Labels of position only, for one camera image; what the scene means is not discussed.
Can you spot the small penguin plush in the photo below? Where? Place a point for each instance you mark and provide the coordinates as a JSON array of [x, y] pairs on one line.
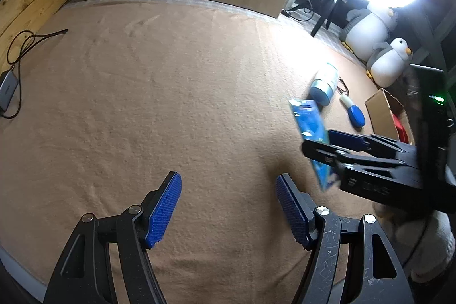
[[388, 65]]

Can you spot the white tube with blue cap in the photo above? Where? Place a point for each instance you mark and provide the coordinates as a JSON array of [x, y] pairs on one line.
[[326, 79]]

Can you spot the large penguin plush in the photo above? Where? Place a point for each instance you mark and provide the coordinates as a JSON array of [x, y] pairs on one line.
[[367, 33]]

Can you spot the blue sachet packet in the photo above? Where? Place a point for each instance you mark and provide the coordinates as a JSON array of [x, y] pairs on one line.
[[310, 122]]

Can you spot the black tripod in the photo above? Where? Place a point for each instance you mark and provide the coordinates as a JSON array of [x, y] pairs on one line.
[[326, 17]]

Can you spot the blue round jar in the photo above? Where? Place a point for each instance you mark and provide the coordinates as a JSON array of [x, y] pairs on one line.
[[356, 116]]

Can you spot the grey adapter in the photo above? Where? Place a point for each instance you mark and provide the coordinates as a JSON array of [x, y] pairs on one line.
[[7, 88]]

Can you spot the cardboard box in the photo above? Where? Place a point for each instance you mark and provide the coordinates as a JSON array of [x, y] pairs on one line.
[[379, 111]]

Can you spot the small white bottle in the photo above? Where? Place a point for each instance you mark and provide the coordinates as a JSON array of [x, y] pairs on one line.
[[345, 100]]

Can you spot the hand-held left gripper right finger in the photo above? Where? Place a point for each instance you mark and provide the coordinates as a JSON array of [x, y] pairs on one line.
[[292, 211]]

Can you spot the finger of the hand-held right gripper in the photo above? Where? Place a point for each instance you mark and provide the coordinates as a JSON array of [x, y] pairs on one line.
[[347, 139], [320, 151]]

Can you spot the person's right hand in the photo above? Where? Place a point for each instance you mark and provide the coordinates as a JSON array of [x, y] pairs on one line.
[[390, 216]]

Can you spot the tan blanket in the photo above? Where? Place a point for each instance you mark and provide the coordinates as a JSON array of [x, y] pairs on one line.
[[178, 94]]

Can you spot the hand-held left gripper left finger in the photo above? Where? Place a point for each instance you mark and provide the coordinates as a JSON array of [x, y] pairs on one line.
[[164, 211]]

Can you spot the red pouch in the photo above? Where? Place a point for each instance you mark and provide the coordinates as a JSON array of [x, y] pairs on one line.
[[402, 127]]

